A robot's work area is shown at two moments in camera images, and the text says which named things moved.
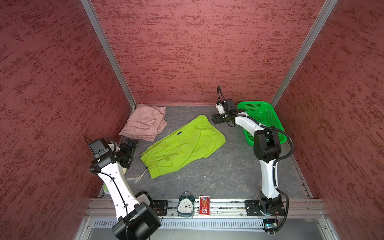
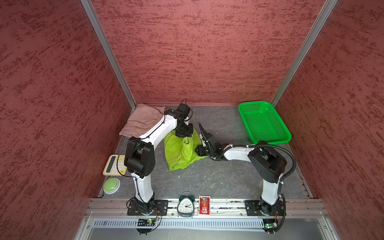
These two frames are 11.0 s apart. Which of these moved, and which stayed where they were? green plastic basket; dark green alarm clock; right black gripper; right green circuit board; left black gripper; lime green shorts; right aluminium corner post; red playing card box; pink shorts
Moved: lime green shorts; left black gripper; right black gripper
Stayed: right aluminium corner post; dark green alarm clock; right green circuit board; pink shorts; red playing card box; green plastic basket
